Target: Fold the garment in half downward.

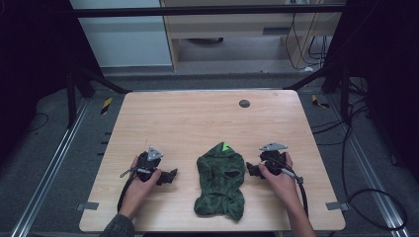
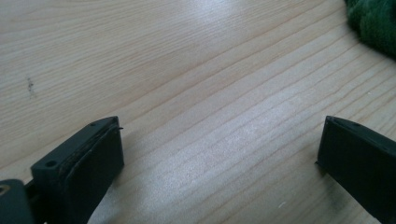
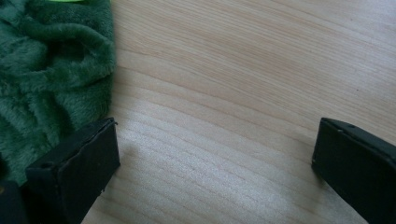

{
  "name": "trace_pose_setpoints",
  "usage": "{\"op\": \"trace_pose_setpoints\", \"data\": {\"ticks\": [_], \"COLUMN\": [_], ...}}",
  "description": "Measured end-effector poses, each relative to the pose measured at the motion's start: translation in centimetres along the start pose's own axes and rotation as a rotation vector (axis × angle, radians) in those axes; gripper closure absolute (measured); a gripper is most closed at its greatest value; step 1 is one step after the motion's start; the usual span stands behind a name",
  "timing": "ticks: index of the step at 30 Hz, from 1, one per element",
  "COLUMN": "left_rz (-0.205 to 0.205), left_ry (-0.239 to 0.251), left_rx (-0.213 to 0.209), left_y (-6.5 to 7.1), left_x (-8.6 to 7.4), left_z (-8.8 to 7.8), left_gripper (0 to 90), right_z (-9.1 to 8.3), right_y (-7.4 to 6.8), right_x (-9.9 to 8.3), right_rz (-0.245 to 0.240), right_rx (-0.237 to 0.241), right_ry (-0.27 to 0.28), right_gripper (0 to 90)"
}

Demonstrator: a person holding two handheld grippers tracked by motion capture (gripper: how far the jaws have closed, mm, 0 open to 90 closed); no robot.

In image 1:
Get black curtain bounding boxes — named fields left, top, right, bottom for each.
left=0, top=0, right=103, bottom=166
left=324, top=0, right=419, bottom=184

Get thin black floor cable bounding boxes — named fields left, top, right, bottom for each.
left=28, top=112, right=50, bottom=134

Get light wooden desk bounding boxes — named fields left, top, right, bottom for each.
left=160, top=0, right=345, bottom=71

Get aluminium floor rail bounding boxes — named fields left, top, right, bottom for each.
left=329, top=95, right=413, bottom=237
left=9, top=98, right=92, bottom=237

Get white cabinet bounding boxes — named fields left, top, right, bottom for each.
left=69, top=0, right=173, bottom=68

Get dark green fleece garment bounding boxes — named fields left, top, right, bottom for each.
left=193, top=141, right=247, bottom=222

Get black metal stand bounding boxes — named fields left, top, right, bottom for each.
left=284, top=63, right=352, bottom=125
left=64, top=63, right=132, bottom=130

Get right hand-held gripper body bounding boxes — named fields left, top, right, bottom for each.
left=258, top=141, right=289, bottom=176

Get yellow black hazard tape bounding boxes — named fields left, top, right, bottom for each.
left=100, top=97, right=114, bottom=116
left=310, top=94, right=330, bottom=110

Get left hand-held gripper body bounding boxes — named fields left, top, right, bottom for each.
left=134, top=145, right=165, bottom=183

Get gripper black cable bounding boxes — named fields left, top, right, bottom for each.
left=117, top=165, right=152, bottom=213
left=261, top=155, right=310, bottom=218

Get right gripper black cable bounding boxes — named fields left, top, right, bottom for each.
left=261, top=155, right=310, bottom=218

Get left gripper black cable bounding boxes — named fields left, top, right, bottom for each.
left=117, top=165, right=152, bottom=213

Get person's left hand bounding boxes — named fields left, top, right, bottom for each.
left=119, top=156, right=163, bottom=221

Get person's right hand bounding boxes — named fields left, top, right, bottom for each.
left=257, top=151, right=300, bottom=211

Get grey metal table bracket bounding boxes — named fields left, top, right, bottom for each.
left=75, top=201, right=100, bottom=212
left=325, top=201, right=350, bottom=212

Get black frame crossbar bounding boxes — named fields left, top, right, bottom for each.
left=70, top=3, right=347, bottom=19

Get black cables under desk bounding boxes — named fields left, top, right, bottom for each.
left=285, top=12, right=330, bottom=72

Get black looped floor cable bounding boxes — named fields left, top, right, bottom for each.
left=341, top=98, right=408, bottom=232

